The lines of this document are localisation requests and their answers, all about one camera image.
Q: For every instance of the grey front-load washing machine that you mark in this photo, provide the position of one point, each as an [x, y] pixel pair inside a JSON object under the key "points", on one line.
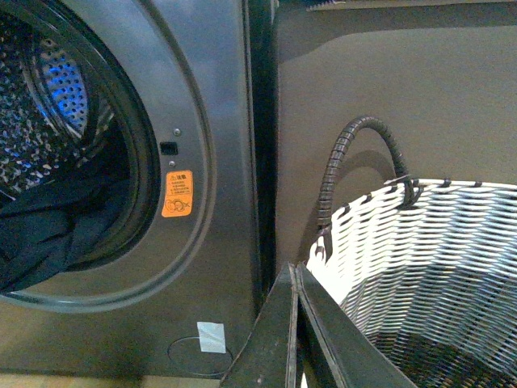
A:
{"points": [[177, 77]]}

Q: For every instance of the yellow warning sticker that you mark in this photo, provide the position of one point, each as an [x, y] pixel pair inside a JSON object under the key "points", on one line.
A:
{"points": [[178, 194]]}

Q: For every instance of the navy blue mesh garment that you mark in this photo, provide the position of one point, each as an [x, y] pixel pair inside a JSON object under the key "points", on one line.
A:
{"points": [[50, 226]]}

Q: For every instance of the dark grey side cabinet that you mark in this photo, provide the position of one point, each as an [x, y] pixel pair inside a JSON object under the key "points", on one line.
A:
{"points": [[443, 78]]}

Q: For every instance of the stainless steel washer drum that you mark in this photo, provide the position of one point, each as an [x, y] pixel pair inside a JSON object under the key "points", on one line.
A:
{"points": [[52, 117]]}

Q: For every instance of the white paper tag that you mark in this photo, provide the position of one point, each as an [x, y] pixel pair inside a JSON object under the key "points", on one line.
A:
{"points": [[211, 337]]}

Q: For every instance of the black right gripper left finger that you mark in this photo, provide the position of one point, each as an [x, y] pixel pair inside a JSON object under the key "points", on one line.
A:
{"points": [[269, 356]]}

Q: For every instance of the black wrapped basket handle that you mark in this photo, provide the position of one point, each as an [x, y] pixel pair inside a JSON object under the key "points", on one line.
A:
{"points": [[339, 166]]}

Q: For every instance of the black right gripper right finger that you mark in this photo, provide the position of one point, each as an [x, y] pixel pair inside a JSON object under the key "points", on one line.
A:
{"points": [[336, 353]]}

